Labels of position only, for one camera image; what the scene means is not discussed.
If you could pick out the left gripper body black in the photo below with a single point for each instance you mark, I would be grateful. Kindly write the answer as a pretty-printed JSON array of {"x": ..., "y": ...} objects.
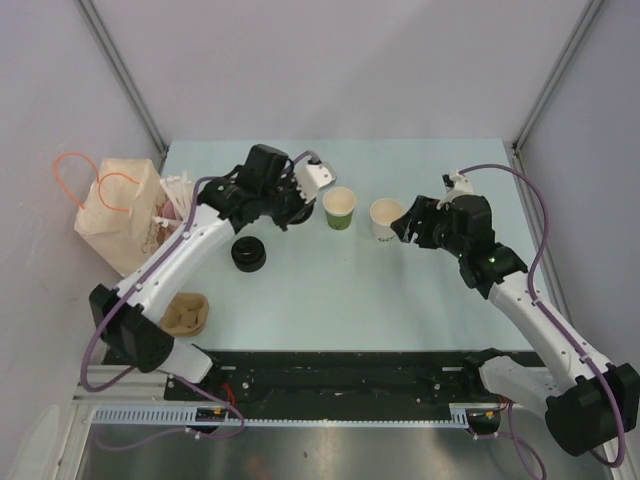
[{"x": 284, "y": 202}]

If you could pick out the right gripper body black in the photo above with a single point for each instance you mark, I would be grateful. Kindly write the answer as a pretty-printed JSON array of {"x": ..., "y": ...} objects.
[{"x": 446, "y": 238}]

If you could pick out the white paper cup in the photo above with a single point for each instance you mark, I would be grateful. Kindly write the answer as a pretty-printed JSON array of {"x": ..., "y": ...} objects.
[{"x": 383, "y": 213}]

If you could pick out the green paper cup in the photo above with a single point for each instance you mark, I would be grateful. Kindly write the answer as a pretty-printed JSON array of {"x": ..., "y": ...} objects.
[{"x": 339, "y": 204}]

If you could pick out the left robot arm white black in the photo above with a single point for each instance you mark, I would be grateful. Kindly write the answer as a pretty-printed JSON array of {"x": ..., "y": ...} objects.
[{"x": 128, "y": 316}]

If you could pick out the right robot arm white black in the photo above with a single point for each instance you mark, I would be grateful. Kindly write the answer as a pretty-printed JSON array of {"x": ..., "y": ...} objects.
[{"x": 502, "y": 278}]

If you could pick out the stack of black lids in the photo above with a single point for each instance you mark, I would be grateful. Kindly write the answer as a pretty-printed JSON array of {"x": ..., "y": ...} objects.
[{"x": 248, "y": 254}]

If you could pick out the bundle of white stirrers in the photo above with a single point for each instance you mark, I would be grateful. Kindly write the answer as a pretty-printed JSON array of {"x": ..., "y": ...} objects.
[{"x": 179, "y": 191}]

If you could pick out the pink holder cup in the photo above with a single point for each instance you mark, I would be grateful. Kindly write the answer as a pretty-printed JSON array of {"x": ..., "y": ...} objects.
[{"x": 164, "y": 216}]

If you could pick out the brown pulp cup carrier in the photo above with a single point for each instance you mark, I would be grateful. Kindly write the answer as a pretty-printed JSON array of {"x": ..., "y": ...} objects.
[{"x": 186, "y": 315}]

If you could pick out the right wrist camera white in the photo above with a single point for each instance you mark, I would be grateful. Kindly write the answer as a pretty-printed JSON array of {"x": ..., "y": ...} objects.
[{"x": 456, "y": 185}]

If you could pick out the paper bag with orange handles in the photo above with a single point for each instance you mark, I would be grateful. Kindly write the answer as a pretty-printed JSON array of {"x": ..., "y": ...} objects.
[{"x": 118, "y": 217}]

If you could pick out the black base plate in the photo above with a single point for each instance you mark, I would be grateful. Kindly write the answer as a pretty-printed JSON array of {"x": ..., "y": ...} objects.
[{"x": 367, "y": 414}]

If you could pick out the aluminium rail frame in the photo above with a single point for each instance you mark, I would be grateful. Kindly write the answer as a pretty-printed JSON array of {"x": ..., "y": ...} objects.
[{"x": 120, "y": 382}]

